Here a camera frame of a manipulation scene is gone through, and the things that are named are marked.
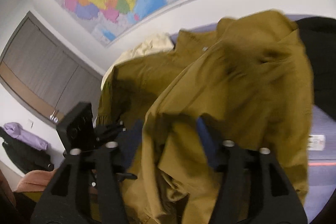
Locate olive mustard jacket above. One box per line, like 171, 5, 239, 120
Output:
96, 11, 314, 223

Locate black clothes on rack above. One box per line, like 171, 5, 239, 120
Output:
1, 127, 54, 174

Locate orange pink cloth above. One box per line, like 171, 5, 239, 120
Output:
15, 168, 58, 193

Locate lilac garment on rack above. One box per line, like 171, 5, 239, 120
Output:
3, 122, 49, 151

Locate cream white duvet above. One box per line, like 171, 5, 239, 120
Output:
101, 33, 174, 89

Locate black garment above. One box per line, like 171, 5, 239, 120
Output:
296, 17, 336, 119

